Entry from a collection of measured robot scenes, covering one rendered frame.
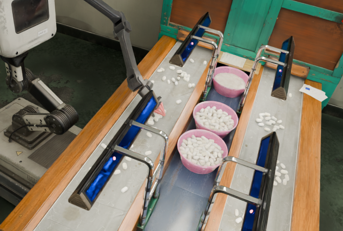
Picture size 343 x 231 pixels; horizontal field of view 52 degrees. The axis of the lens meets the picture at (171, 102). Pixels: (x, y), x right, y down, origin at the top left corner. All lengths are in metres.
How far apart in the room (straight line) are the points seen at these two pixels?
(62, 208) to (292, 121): 1.42
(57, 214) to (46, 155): 0.63
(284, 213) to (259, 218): 0.55
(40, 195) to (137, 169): 0.45
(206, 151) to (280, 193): 0.42
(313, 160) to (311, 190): 0.21
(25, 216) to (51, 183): 0.18
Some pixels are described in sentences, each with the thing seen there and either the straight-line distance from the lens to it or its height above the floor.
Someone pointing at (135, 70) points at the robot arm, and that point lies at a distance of 1.93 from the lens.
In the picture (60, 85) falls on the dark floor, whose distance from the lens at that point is 3.41.
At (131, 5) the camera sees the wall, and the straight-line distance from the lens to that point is 3.65.
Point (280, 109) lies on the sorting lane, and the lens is 2.32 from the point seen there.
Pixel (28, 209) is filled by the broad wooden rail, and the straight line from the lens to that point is 1.58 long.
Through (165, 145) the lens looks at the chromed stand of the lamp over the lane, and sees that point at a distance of 1.39.
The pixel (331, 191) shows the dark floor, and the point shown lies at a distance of 3.08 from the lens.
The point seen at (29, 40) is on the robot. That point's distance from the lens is 1.76.
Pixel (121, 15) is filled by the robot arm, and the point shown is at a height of 1.11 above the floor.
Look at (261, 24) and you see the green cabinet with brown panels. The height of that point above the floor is 1.06.
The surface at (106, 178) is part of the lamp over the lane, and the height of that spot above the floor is 1.06.
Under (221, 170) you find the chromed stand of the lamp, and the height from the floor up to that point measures 1.04.
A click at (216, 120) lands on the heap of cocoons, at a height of 0.74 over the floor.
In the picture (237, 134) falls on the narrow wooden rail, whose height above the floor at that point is 0.76.
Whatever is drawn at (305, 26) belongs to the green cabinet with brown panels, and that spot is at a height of 1.12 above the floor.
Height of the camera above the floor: 2.06
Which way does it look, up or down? 39 degrees down
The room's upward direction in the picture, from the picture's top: 11 degrees clockwise
